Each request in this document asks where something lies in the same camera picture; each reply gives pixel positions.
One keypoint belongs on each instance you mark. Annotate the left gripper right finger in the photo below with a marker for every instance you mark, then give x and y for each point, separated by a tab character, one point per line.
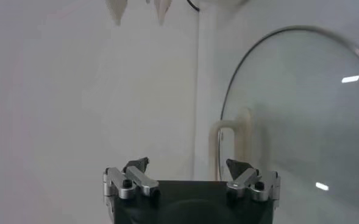
244	181

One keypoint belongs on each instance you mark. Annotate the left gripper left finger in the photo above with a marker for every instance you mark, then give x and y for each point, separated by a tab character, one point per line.
141	182

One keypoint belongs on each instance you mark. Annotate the glass pot lid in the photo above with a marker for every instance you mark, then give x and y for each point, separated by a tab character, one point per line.
304	121

